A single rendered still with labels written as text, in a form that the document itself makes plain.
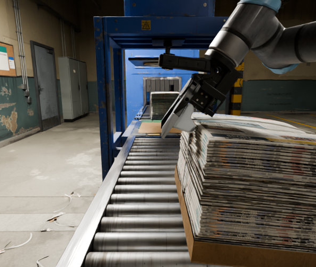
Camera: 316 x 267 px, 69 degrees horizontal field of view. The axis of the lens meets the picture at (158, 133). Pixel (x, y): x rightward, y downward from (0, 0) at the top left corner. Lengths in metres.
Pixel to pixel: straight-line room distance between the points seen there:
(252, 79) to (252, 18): 9.19
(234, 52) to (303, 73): 10.08
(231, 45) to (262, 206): 0.31
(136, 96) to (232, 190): 3.54
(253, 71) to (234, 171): 9.35
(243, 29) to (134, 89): 3.42
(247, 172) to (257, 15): 0.31
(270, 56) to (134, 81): 3.38
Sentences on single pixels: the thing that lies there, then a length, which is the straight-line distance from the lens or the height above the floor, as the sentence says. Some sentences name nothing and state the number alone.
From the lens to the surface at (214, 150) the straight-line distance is 0.37.
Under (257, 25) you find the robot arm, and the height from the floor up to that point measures 1.25.
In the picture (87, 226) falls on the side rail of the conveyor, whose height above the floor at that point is 0.80.
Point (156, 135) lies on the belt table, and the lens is 1.57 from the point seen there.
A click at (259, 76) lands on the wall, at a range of 9.80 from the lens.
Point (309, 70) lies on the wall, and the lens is 10.71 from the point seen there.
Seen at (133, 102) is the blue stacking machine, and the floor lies 0.85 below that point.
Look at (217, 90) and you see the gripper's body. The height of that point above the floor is 1.13.
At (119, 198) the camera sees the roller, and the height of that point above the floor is 0.79.
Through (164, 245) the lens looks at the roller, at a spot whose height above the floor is 0.79.
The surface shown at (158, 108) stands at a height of 0.91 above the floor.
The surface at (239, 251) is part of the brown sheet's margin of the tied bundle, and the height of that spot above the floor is 0.86.
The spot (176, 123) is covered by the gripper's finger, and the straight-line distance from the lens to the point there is 0.47.
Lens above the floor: 1.14
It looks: 12 degrees down
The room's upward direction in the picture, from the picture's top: straight up
